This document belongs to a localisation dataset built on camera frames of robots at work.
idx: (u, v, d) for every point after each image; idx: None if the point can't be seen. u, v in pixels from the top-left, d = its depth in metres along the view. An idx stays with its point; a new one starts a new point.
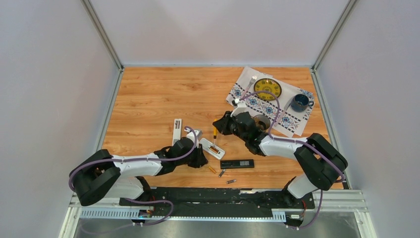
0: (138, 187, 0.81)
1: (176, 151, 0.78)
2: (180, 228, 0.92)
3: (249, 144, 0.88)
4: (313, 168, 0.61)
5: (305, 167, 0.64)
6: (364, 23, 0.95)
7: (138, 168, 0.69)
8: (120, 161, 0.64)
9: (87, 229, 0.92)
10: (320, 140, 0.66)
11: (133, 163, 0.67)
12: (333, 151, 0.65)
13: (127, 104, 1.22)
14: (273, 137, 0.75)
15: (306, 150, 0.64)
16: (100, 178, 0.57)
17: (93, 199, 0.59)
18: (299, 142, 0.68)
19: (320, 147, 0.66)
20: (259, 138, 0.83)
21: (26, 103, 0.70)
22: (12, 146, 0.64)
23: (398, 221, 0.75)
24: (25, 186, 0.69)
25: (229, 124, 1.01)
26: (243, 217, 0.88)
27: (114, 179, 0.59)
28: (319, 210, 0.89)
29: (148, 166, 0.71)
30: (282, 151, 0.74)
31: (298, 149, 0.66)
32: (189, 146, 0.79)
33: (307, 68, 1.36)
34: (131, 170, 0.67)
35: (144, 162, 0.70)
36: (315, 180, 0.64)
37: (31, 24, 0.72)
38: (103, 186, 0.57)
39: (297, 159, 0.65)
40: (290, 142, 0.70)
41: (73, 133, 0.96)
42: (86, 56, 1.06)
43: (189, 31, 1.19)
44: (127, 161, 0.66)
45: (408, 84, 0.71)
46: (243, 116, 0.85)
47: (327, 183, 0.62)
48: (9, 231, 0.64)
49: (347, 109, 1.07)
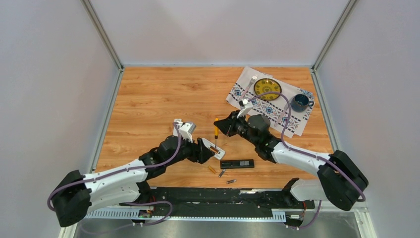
0: (132, 191, 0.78)
1: (162, 153, 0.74)
2: (180, 228, 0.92)
3: (260, 148, 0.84)
4: (338, 190, 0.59)
5: (328, 187, 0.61)
6: (364, 23, 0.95)
7: (116, 182, 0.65)
8: (91, 181, 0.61)
9: (86, 229, 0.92)
10: (343, 158, 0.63)
11: (108, 179, 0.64)
12: (356, 171, 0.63)
13: (127, 104, 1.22)
14: (288, 147, 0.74)
15: (331, 171, 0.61)
16: (72, 203, 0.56)
17: (74, 219, 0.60)
18: (321, 159, 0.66)
19: (343, 166, 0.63)
20: (272, 143, 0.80)
21: (26, 103, 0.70)
22: (11, 146, 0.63)
23: (399, 221, 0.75)
24: (25, 186, 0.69)
25: (236, 125, 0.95)
26: (243, 217, 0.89)
27: (86, 201, 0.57)
28: (319, 211, 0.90)
29: (129, 177, 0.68)
30: (298, 164, 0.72)
31: (321, 168, 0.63)
32: (175, 146, 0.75)
33: (307, 68, 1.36)
34: (107, 186, 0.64)
35: (124, 173, 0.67)
36: (336, 200, 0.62)
37: (31, 24, 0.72)
38: (76, 209, 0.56)
39: (320, 179, 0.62)
40: (312, 156, 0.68)
41: (73, 133, 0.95)
42: (86, 57, 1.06)
43: (189, 31, 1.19)
44: (100, 179, 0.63)
45: (409, 84, 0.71)
46: (256, 119, 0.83)
47: (349, 204, 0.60)
48: (9, 231, 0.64)
49: (347, 109, 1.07)
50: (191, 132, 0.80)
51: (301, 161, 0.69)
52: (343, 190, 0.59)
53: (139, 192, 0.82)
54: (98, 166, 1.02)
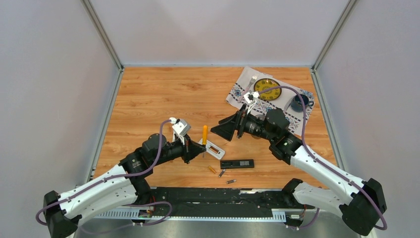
0: (128, 195, 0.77)
1: (146, 154, 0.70)
2: (180, 228, 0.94)
3: (276, 147, 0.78)
4: (365, 220, 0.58)
5: (354, 214, 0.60)
6: (364, 23, 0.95)
7: (94, 197, 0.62)
8: (65, 202, 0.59)
9: (86, 229, 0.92)
10: (377, 189, 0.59)
11: (84, 196, 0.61)
12: (383, 201, 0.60)
13: (127, 104, 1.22)
14: (314, 157, 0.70)
15: (365, 203, 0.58)
16: (52, 224, 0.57)
17: (66, 234, 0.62)
18: (354, 185, 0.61)
19: (373, 194, 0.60)
20: (291, 143, 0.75)
21: (26, 103, 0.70)
22: (11, 146, 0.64)
23: (398, 221, 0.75)
24: (25, 186, 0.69)
25: (247, 123, 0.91)
26: (243, 217, 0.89)
27: (64, 222, 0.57)
28: (319, 211, 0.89)
29: (107, 187, 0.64)
30: (321, 178, 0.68)
31: (355, 198, 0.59)
32: (157, 146, 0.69)
33: (307, 68, 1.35)
34: (86, 203, 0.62)
35: (100, 185, 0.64)
36: (354, 223, 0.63)
37: (31, 23, 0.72)
38: (57, 229, 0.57)
39: (350, 208, 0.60)
40: (343, 179, 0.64)
41: (73, 133, 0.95)
42: (86, 57, 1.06)
43: (189, 30, 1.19)
44: (75, 197, 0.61)
45: (408, 84, 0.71)
46: (275, 114, 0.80)
47: (368, 231, 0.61)
48: (9, 232, 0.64)
49: (348, 109, 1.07)
50: (184, 133, 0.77)
51: (328, 178, 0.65)
52: (370, 222, 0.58)
53: (136, 194, 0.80)
54: (98, 166, 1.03)
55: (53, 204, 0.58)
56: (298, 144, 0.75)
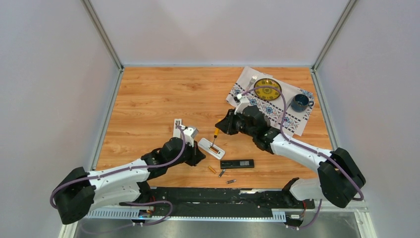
0: (133, 190, 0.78)
1: (165, 153, 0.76)
2: (180, 228, 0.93)
3: (258, 139, 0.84)
4: (337, 187, 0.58)
5: (326, 184, 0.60)
6: (364, 23, 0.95)
7: (120, 181, 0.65)
8: (95, 178, 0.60)
9: (86, 229, 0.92)
10: (344, 155, 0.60)
11: (112, 177, 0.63)
12: (356, 169, 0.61)
13: (127, 104, 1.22)
14: (288, 139, 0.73)
15: (331, 167, 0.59)
16: (75, 200, 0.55)
17: (75, 217, 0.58)
18: (322, 155, 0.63)
19: (343, 163, 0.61)
20: (271, 133, 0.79)
21: (26, 103, 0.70)
22: (11, 146, 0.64)
23: (398, 221, 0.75)
24: (25, 186, 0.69)
25: (235, 121, 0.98)
26: (243, 217, 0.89)
27: (90, 199, 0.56)
28: (319, 211, 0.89)
29: (131, 176, 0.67)
30: (298, 158, 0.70)
31: (321, 164, 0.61)
32: (179, 147, 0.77)
33: (307, 68, 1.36)
34: (110, 185, 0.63)
35: (127, 172, 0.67)
36: (332, 197, 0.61)
37: (31, 24, 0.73)
38: (79, 206, 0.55)
39: (319, 175, 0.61)
40: (312, 151, 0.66)
41: (73, 132, 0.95)
42: (86, 57, 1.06)
43: (189, 31, 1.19)
44: (104, 176, 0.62)
45: (408, 85, 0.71)
46: (251, 109, 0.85)
47: (345, 203, 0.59)
48: (10, 232, 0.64)
49: (347, 109, 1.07)
50: (193, 136, 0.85)
51: (301, 154, 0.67)
52: (342, 189, 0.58)
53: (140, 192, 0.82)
54: (98, 166, 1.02)
55: (84, 178, 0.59)
56: (278, 133, 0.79)
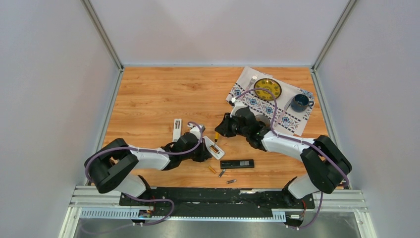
0: (142, 185, 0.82)
1: (180, 146, 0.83)
2: (180, 228, 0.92)
3: (251, 138, 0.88)
4: (321, 171, 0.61)
5: (311, 169, 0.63)
6: (364, 23, 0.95)
7: (151, 158, 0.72)
8: (135, 149, 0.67)
9: (86, 229, 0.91)
10: (327, 143, 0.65)
11: (146, 153, 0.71)
12: (340, 155, 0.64)
13: (127, 104, 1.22)
14: (277, 134, 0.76)
15: (314, 153, 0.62)
16: (119, 164, 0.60)
17: (109, 186, 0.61)
18: (305, 143, 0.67)
19: (326, 150, 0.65)
20: (263, 131, 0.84)
21: (26, 103, 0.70)
22: (11, 146, 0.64)
23: (398, 221, 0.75)
24: (24, 185, 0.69)
25: (231, 124, 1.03)
26: (243, 217, 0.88)
27: (131, 165, 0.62)
28: (319, 211, 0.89)
29: (158, 157, 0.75)
30: (286, 149, 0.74)
31: (305, 150, 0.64)
32: (193, 141, 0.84)
33: (307, 68, 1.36)
34: (143, 160, 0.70)
35: (154, 153, 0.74)
36: (318, 183, 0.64)
37: (31, 25, 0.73)
38: (123, 171, 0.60)
39: (303, 161, 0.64)
40: (297, 141, 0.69)
41: (73, 132, 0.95)
42: (86, 56, 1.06)
43: (189, 31, 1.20)
44: (141, 150, 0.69)
45: (408, 84, 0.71)
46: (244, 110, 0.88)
47: (331, 188, 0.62)
48: (9, 232, 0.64)
49: (347, 109, 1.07)
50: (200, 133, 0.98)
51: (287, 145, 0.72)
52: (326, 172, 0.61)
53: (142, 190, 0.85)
54: None
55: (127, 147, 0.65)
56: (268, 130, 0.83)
